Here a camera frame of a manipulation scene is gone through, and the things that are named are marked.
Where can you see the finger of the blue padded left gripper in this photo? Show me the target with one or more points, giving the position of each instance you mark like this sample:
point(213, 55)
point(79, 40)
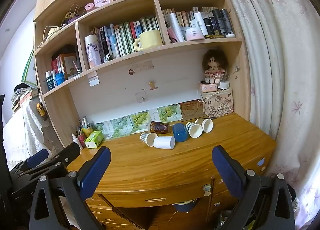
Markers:
point(37, 158)

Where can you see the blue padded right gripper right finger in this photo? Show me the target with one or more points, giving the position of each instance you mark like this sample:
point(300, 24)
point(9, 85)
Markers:
point(230, 170)

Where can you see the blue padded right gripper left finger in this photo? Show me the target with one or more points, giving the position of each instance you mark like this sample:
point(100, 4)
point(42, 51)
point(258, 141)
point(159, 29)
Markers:
point(92, 172)

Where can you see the brown robot print paper cup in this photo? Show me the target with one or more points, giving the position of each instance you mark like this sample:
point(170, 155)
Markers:
point(159, 127)

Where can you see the small white paper cup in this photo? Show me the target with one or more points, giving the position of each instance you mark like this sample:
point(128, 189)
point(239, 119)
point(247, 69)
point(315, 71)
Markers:
point(206, 124)

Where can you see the striped leaf print paper cup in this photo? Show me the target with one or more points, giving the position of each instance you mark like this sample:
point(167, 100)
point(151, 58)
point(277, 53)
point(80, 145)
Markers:
point(195, 130)

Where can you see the blue plastic cup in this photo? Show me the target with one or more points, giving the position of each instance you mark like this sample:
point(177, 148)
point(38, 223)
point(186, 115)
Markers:
point(180, 132)

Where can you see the checkered paper cup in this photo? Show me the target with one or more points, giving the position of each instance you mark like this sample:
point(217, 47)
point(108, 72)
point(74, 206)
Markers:
point(148, 138)

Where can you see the plain white paper cup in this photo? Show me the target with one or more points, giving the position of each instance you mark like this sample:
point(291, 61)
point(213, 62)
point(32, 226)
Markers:
point(164, 142)

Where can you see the green tissue box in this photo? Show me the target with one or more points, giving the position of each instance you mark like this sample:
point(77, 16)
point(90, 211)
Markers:
point(94, 139)

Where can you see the white small bottle on desk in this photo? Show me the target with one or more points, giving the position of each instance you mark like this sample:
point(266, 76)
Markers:
point(76, 140)

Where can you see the wooden desk drawer front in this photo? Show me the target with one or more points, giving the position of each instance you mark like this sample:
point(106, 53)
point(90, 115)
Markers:
point(159, 197)

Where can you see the printed canvas storage box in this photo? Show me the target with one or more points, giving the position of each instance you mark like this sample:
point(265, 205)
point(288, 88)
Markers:
point(217, 104)

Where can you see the pink small box under doll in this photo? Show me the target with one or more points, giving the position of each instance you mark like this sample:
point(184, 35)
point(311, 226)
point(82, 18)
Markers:
point(208, 88)

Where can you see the brown haired rag doll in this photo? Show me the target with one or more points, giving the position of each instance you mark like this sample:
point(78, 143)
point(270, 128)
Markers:
point(214, 65)

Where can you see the white floral thermos bottle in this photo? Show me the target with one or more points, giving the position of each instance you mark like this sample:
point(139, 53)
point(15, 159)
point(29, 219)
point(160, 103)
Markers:
point(92, 50)

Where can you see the wooden bookshelf unit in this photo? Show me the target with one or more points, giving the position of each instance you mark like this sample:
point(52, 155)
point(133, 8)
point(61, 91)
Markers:
point(164, 75)

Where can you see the yellow ceramic mug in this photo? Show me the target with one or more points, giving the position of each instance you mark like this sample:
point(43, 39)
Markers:
point(148, 39)

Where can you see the pink round cream jar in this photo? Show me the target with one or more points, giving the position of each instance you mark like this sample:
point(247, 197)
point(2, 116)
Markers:
point(193, 34)

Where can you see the floral white curtain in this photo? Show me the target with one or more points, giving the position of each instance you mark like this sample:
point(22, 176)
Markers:
point(282, 40)

